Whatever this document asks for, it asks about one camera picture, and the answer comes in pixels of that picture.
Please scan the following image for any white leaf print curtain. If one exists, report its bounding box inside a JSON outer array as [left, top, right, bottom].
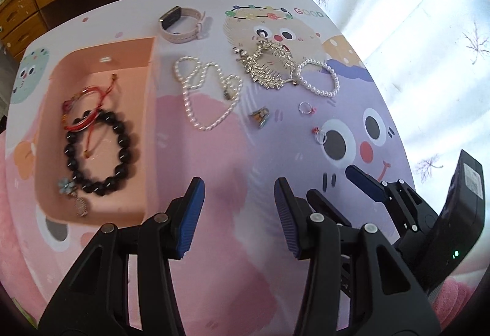
[[220, 0, 490, 206]]

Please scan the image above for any long white pearl necklace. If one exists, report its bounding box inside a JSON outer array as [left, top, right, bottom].
[[174, 56, 243, 131]]

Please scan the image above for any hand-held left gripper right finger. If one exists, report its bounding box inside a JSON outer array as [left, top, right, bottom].
[[273, 177, 442, 336]]

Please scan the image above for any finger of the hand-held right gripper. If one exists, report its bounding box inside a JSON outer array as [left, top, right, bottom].
[[306, 188, 353, 228], [345, 164, 438, 242]]

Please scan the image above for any small silver charm ring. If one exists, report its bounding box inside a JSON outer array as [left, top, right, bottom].
[[251, 108, 269, 128]]

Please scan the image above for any blue flower silver pendant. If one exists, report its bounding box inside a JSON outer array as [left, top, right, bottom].
[[58, 178, 90, 218]]

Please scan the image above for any silver hair comb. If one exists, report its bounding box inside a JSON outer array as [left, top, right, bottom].
[[232, 38, 301, 90]]

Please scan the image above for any pink storage box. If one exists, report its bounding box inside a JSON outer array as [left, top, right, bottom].
[[34, 36, 158, 226]]

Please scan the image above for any cartoon printed table cover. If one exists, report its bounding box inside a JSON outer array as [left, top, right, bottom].
[[0, 0, 416, 321]]

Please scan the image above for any black bead bracelet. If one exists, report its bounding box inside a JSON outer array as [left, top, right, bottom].
[[64, 111, 139, 196]]

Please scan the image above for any red string bracelet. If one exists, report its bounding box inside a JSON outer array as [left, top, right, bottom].
[[61, 74, 119, 158]]

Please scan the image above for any pink smartwatch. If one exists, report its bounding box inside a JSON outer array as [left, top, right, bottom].
[[159, 6, 209, 43]]

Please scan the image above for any white pearl bracelet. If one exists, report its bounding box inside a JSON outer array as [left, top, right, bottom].
[[296, 58, 340, 98]]

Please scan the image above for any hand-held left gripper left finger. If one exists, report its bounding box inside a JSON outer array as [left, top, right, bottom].
[[38, 177, 206, 336]]

